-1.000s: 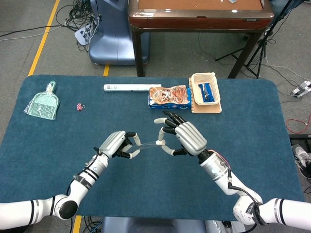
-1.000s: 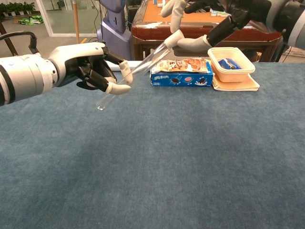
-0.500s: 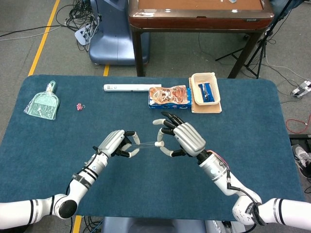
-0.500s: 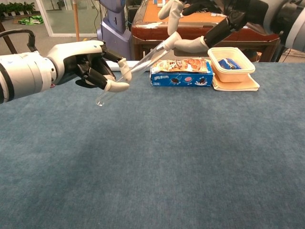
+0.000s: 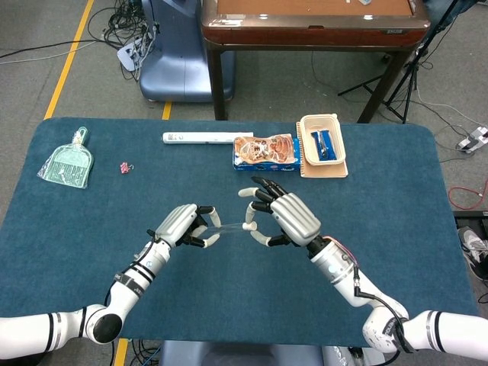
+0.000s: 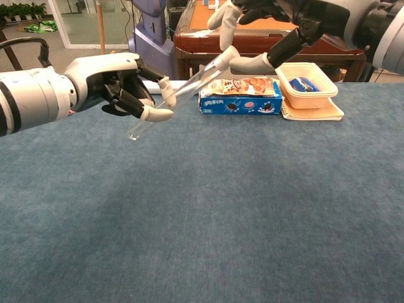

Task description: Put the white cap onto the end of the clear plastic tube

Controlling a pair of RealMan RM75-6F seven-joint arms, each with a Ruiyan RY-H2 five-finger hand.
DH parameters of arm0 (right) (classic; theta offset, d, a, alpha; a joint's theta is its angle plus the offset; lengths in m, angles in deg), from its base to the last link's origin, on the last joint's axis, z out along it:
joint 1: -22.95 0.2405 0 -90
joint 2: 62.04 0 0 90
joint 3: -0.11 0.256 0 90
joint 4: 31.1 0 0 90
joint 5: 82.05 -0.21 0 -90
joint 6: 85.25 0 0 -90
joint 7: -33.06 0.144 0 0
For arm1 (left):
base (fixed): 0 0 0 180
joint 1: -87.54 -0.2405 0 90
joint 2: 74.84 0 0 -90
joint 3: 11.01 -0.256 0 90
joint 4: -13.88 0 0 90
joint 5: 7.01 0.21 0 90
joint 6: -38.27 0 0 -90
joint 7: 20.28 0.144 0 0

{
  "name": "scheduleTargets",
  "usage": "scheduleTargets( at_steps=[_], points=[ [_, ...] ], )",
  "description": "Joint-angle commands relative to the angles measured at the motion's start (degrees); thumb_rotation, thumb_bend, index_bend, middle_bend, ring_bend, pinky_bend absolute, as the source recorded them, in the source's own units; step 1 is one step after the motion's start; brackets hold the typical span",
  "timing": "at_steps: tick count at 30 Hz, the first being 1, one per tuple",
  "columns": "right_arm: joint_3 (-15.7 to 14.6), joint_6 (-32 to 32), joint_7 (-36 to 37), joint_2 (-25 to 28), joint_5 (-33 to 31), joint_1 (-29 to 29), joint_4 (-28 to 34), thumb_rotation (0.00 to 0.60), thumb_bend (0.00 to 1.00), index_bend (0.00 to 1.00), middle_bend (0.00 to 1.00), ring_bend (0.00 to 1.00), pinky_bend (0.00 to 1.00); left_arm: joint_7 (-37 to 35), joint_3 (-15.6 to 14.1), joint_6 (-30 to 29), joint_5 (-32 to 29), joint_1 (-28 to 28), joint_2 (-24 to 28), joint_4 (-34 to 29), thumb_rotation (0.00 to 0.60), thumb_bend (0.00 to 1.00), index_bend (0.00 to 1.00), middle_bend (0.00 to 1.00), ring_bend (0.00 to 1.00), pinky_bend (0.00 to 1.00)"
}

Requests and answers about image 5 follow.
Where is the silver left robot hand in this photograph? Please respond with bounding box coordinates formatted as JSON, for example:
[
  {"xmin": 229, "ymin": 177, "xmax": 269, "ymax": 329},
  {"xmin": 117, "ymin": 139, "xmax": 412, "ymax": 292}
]
[{"xmin": 146, "ymin": 204, "xmax": 223, "ymax": 249}]

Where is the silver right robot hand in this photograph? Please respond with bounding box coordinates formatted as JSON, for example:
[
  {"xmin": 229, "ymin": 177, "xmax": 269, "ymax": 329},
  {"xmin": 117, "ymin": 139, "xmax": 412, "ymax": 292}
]
[{"xmin": 238, "ymin": 175, "xmax": 322, "ymax": 249}]

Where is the clear glass test tube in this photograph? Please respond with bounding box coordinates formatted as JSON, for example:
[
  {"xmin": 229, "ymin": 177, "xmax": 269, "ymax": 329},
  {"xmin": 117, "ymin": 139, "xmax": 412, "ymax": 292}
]
[{"xmin": 207, "ymin": 222, "xmax": 247, "ymax": 236}]

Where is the beige spiral notebook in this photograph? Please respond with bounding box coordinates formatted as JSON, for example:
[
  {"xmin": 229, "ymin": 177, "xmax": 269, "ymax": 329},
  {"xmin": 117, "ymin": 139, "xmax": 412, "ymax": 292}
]
[{"xmin": 296, "ymin": 121, "xmax": 349, "ymax": 179}]

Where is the blue cookie box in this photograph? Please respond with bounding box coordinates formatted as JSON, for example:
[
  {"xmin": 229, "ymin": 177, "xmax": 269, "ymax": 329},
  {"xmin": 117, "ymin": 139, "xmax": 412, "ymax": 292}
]
[{"xmin": 233, "ymin": 137, "xmax": 302, "ymax": 172}]

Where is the orange snack bag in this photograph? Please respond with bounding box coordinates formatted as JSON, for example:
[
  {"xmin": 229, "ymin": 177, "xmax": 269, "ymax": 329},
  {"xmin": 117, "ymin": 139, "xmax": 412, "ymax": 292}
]
[{"xmin": 233, "ymin": 133, "xmax": 295, "ymax": 167}]

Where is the beige plastic container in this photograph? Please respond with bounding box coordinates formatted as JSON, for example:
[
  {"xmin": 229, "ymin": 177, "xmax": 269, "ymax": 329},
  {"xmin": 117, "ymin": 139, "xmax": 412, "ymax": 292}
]
[{"xmin": 299, "ymin": 113, "xmax": 347, "ymax": 167}]

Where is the blue snack packet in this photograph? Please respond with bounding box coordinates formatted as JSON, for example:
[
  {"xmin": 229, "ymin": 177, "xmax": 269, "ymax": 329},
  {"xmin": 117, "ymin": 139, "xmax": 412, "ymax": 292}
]
[{"xmin": 310, "ymin": 130, "xmax": 336, "ymax": 161}]

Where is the long white wrap box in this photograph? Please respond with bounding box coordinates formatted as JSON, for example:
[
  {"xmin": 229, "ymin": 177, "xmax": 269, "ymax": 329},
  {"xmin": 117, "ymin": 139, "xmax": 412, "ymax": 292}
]
[{"xmin": 162, "ymin": 131, "xmax": 255, "ymax": 146}]

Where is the green dustpan brush set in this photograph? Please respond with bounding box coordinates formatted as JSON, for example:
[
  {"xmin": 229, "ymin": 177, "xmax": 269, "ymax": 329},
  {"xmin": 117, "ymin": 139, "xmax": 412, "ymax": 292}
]
[{"xmin": 37, "ymin": 127, "xmax": 95, "ymax": 190}]

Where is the grey robot torso base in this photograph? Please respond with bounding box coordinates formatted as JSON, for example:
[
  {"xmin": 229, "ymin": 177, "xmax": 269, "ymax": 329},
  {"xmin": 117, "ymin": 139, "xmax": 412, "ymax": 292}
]
[{"xmin": 158, "ymin": 340, "xmax": 386, "ymax": 366}]

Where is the black tripod stand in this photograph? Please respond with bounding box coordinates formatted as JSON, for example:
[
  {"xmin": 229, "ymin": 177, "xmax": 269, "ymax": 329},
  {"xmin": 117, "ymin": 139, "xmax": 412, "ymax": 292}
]
[{"xmin": 337, "ymin": 0, "xmax": 458, "ymax": 124}]

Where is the white power strip with plugs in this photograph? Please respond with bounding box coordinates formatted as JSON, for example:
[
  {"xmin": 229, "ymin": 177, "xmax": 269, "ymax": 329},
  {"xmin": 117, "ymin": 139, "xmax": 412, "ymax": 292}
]
[{"xmin": 116, "ymin": 40, "xmax": 153, "ymax": 72}]

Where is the grey sneaker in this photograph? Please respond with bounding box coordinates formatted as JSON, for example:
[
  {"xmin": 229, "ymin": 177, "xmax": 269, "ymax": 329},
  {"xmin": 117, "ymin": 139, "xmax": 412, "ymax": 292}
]
[{"xmin": 459, "ymin": 226, "xmax": 488, "ymax": 278}]

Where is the brown mahjong table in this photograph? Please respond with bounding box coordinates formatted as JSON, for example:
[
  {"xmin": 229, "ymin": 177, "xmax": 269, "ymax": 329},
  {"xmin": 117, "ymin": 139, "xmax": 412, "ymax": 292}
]
[{"xmin": 201, "ymin": 0, "xmax": 432, "ymax": 124}]

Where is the white floor power strip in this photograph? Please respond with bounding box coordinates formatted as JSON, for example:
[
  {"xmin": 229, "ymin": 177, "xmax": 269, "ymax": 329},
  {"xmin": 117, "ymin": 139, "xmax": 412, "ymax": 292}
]
[{"xmin": 456, "ymin": 127, "xmax": 488, "ymax": 153}]

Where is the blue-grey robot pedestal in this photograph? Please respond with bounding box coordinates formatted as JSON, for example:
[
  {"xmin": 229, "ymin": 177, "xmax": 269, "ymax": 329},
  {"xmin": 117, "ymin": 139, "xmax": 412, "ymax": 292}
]
[{"xmin": 139, "ymin": 0, "xmax": 236, "ymax": 103}]

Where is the red cable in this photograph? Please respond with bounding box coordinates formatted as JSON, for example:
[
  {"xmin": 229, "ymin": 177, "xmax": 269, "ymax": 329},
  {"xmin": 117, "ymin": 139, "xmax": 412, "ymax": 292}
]
[{"xmin": 448, "ymin": 185, "xmax": 488, "ymax": 210}]

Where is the black cable bundle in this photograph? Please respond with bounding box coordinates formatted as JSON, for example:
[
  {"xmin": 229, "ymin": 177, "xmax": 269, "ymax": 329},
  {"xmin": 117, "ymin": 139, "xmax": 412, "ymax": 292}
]
[{"xmin": 87, "ymin": 0, "xmax": 153, "ymax": 81}]

